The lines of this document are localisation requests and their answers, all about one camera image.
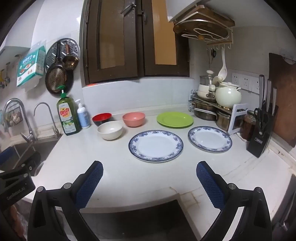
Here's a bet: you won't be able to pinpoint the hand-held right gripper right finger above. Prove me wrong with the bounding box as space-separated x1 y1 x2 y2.
196 161 272 241

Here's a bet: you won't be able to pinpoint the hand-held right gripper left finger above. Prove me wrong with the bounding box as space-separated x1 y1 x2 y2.
27 160 104 241

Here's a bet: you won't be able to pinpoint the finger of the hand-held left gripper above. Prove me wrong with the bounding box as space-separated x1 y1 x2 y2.
14 151 42 177
0 147 16 165

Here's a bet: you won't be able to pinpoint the cream bowl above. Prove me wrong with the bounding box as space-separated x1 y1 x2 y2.
97 121 124 140

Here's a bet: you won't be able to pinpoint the red and black bowl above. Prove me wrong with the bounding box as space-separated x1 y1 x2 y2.
92 113 112 127

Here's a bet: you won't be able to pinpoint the large blue patterned plate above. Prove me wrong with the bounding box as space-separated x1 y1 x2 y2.
128 130 184 162

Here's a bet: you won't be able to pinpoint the green plate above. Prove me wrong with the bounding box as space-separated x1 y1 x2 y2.
157 112 194 128

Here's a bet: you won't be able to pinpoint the kitchen sink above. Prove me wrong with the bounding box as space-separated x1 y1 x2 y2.
0 137 62 172

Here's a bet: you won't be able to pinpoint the tall chrome faucet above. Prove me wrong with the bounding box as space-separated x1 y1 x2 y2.
2 98 37 143

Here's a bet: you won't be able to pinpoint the thin chrome faucet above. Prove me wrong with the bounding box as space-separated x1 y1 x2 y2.
34 102 61 139

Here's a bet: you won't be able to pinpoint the small blue patterned plate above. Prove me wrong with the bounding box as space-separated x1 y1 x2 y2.
187 126 232 153

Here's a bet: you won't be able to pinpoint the green dish soap bottle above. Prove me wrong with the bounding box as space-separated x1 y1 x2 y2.
56 85 81 136

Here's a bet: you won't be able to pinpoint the white pump bottle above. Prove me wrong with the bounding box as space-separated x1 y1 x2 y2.
75 99 90 129

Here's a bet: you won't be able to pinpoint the black knife block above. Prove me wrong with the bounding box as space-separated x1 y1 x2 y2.
246 105 279 158

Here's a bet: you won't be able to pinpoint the small steel pot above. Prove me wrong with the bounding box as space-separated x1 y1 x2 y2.
216 110 233 131

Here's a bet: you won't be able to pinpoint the glass jar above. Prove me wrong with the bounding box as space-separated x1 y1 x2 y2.
239 110 257 141

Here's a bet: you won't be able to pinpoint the large steel pot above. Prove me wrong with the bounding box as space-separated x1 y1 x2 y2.
191 100 219 121

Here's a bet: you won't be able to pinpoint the white pot rack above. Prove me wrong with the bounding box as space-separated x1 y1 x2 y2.
188 89 250 135

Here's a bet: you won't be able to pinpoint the hanging metal spoon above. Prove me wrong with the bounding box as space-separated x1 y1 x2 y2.
3 61 11 84

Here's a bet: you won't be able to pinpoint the pink bowl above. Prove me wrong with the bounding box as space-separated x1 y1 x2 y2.
122 112 146 128

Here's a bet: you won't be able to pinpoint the black kitchen scissors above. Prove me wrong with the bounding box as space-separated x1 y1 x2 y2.
254 107 269 129

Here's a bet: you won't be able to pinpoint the dark strainer pan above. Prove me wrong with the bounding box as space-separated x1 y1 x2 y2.
45 43 68 93

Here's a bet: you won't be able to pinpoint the large cream pot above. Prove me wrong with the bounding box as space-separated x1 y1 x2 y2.
215 82 242 109

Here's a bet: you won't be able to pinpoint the teal and white box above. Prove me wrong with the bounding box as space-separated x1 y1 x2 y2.
16 46 46 87

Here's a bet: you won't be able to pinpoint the small cream pot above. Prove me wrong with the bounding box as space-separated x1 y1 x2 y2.
197 83 218 99

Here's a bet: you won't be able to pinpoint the steel pot with glass lid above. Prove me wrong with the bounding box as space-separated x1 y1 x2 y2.
199 70 216 86

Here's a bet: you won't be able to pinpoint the brass ladle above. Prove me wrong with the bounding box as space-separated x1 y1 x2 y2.
62 40 79 70

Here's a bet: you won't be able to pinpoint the white ladle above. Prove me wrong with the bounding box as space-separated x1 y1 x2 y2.
217 47 228 78

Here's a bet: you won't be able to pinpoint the dark brown cutting board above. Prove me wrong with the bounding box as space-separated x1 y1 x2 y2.
268 53 296 149

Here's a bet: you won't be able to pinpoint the round steel steamer rack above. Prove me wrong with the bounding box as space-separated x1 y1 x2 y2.
45 38 80 73

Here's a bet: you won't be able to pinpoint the hanging scissors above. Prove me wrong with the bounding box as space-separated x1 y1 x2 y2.
209 47 217 66

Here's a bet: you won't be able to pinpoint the brown cardboard sheet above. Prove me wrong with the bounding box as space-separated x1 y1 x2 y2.
151 0 178 66

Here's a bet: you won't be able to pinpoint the rectangular wooden cutting board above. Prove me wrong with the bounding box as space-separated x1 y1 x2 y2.
176 6 235 28

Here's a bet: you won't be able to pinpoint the wire sink basket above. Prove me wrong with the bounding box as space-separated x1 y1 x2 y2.
3 109 26 128

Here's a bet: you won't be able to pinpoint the steel handled knife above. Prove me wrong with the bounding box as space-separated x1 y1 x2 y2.
266 79 272 113
258 75 265 108
271 87 277 115

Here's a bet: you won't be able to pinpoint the white wire wall rack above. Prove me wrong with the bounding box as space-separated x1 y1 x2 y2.
169 2 236 50

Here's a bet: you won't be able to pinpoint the brown window frame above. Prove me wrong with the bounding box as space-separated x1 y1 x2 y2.
80 0 190 87

